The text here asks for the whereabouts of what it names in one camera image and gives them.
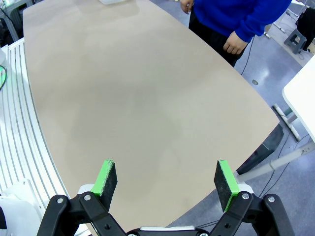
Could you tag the grey step stool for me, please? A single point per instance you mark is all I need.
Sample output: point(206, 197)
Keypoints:
point(295, 40)

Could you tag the large white table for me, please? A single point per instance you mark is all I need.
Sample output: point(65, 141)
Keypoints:
point(302, 98)

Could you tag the person in black sweater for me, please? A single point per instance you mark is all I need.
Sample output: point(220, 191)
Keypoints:
point(307, 24)

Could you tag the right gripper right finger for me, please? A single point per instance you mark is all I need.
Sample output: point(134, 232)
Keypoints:
point(225, 184)

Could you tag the person in blue hoodie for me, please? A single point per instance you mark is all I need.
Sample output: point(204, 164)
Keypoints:
point(233, 14)

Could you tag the clear plastic storage container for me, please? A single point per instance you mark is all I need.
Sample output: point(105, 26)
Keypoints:
point(108, 2)

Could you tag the white slotted base plate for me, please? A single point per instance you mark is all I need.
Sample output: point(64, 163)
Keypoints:
point(17, 123)

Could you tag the person's right hand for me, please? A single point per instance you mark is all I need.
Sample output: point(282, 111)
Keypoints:
point(188, 5)

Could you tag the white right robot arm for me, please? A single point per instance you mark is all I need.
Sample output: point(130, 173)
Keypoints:
point(14, 211)

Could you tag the person's left forearm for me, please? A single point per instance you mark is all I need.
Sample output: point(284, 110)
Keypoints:
point(256, 27)

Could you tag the black table leg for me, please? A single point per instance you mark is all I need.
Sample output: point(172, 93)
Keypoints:
point(265, 150)

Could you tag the person's left hand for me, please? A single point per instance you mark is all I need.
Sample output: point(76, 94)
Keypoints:
point(235, 44)

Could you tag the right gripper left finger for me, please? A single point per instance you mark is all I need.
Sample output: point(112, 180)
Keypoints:
point(105, 184)

